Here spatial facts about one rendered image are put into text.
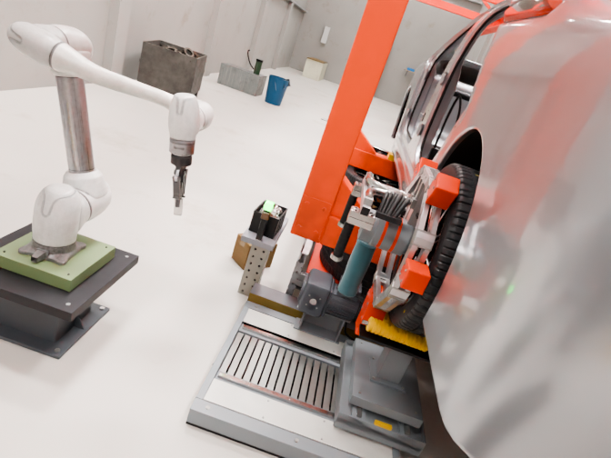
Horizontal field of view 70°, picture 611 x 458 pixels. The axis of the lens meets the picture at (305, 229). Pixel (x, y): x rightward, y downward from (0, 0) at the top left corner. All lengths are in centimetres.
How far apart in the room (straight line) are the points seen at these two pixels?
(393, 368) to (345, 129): 107
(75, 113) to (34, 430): 115
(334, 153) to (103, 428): 144
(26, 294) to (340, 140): 140
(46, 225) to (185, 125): 66
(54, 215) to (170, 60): 527
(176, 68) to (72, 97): 503
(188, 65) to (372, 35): 508
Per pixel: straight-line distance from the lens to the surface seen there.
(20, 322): 214
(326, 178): 211
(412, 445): 197
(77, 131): 200
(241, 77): 988
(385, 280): 189
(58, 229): 191
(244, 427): 180
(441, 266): 144
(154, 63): 702
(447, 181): 147
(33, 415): 187
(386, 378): 201
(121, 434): 181
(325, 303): 214
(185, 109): 160
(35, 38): 183
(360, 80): 204
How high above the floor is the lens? 141
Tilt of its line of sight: 22 degrees down
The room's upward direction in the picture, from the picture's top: 19 degrees clockwise
